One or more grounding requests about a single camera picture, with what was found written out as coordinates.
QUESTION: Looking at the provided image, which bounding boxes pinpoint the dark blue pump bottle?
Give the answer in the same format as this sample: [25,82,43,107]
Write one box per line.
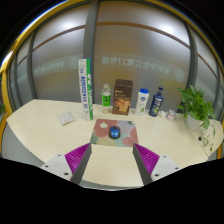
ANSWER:
[148,86,165,118]

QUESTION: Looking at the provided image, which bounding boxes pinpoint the pastel floral mouse pad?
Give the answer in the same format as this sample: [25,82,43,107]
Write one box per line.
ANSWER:
[89,118,139,148]

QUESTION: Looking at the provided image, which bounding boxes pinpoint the green potted plant white pot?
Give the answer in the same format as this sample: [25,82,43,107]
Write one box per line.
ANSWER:
[175,84,216,153]

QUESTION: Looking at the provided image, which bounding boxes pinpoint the tall white green tube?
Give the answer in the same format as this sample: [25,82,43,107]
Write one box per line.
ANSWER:
[77,58,95,122]

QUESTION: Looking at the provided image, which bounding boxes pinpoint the blue computer mouse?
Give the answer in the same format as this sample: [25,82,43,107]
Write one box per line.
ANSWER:
[108,125,121,140]

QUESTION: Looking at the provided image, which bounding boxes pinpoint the small white packet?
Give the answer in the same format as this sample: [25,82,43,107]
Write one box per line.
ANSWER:
[57,111,77,126]

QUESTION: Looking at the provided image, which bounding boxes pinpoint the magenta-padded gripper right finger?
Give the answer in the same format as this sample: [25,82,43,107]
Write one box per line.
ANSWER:
[132,143,183,186]

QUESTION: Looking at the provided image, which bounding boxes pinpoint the white bottle with blue cap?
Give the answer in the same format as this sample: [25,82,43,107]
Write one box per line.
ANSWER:
[134,87,150,117]

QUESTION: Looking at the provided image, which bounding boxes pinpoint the small pink white jar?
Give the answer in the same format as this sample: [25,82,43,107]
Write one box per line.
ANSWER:
[165,109,177,122]

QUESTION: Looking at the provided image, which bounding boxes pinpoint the clear bottle green label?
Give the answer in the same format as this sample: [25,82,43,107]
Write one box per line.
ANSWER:
[101,83,112,115]

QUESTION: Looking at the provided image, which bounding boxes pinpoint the brown cardboard box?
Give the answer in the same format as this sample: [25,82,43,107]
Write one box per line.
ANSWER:
[111,78,134,116]

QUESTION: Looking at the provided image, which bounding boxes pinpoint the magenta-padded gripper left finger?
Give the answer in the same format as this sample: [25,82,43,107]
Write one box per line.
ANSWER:
[40,142,93,186]

